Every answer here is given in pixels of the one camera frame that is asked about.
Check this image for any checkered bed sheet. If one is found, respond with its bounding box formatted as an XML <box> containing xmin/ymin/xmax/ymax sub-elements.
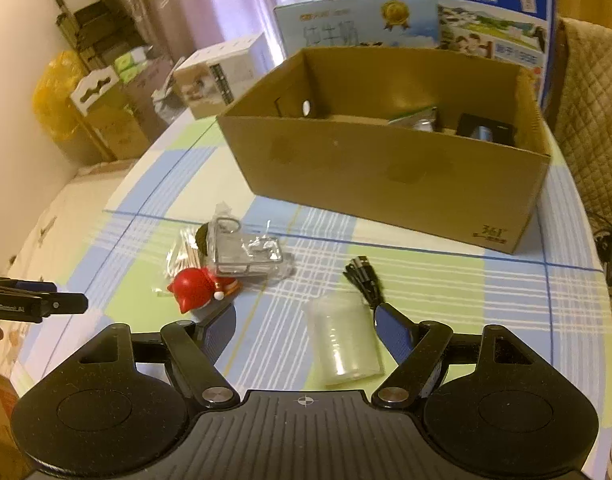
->
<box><xmin>12</xmin><ymin>114</ymin><xmax>612</xmax><ymax>479</ymax></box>

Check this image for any black folding cart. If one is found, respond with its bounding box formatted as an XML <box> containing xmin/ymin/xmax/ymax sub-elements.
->
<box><xmin>55</xmin><ymin>0</ymin><xmax>146</xmax><ymax>72</ymax></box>

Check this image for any bag of cotton swabs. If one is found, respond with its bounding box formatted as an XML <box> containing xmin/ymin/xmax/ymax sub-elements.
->
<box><xmin>164</xmin><ymin>226</ymin><xmax>203</xmax><ymax>280</ymax></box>

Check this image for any white appliance product box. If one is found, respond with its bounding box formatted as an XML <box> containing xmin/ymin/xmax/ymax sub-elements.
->
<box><xmin>173</xmin><ymin>32</ymin><xmax>273</xmax><ymax>119</ymax></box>

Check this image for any light blue milk carton box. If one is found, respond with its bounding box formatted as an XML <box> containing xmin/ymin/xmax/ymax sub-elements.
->
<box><xmin>273</xmin><ymin>0</ymin><xmax>439</xmax><ymax>56</ymax></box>

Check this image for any brown knitted hair scrunchie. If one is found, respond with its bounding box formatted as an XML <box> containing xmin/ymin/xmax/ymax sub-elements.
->
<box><xmin>195</xmin><ymin>222</ymin><xmax>213</xmax><ymax>258</ymax></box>

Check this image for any yellow plastic bag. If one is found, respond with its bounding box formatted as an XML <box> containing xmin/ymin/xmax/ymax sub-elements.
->
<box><xmin>31</xmin><ymin>50</ymin><xmax>95</xmax><ymax>164</ymax></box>

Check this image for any dark blue milk carton box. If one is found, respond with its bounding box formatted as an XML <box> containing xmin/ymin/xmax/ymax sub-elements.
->
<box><xmin>437</xmin><ymin>0</ymin><xmax>556</xmax><ymax>103</ymax></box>

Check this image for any translucent plastic cup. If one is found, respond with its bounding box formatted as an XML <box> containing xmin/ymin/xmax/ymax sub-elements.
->
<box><xmin>304</xmin><ymin>290</ymin><xmax>383</xmax><ymax>386</ymax></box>

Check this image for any black product box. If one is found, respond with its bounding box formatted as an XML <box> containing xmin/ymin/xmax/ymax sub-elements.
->
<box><xmin>457</xmin><ymin>113</ymin><xmax>515</xmax><ymax>146</ymax></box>

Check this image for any black usb cable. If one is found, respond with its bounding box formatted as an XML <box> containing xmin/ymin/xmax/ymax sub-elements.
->
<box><xmin>341</xmin><ymin>254</ymin><xmax>387</xmax><ymax>309</ymax></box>

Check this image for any quilted beige chair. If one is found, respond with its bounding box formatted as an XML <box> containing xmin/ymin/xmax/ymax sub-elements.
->
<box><xmin>546</xmin><ymin>18</ymin><xmax>612</xmax><ymax>223</ymax></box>

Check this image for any green tissue pack stack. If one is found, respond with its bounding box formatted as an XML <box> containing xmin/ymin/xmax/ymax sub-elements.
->
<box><xmin>114</xmin><ymin>47</ymin><xmax>149</xmax><ymax>84</ymax></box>

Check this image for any clear plastic bag with clips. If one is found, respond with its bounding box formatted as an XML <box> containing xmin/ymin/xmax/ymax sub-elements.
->
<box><xmin>205</xmin><ymin>203</ymin><xmax>294</xmax><ymax>281</ymax></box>

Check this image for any red toy figure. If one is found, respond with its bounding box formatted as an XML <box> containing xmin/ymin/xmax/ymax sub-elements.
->
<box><xmin>167</xmin><ymin>266</ymin><xmax>240</xmax><ymax>314</ymax></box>

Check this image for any brown cardboard carton left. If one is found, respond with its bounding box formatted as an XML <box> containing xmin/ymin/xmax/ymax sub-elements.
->
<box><xmin>70</xmin><ymin>66</ymin><xmax>149</xmax><ymax>160</ymax></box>

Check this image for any brown cardboard box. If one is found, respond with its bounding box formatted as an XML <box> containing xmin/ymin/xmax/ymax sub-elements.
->
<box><xmin>218</xmin><ymin>47</ymin><xmax>551</xmax><ymax>254</ymax></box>

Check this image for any open box of clutter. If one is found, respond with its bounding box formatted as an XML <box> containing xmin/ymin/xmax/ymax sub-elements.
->
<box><xmin>124</xmin><ymin>56</ymin><xmax>187</xmax><ymax>138</ymax></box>

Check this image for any silver foil pouch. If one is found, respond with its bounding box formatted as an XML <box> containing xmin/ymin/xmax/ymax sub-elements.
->
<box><xmin>388</xmin><ymin>105</ymin><xmax>438</xmax><ymax>132</ymax></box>

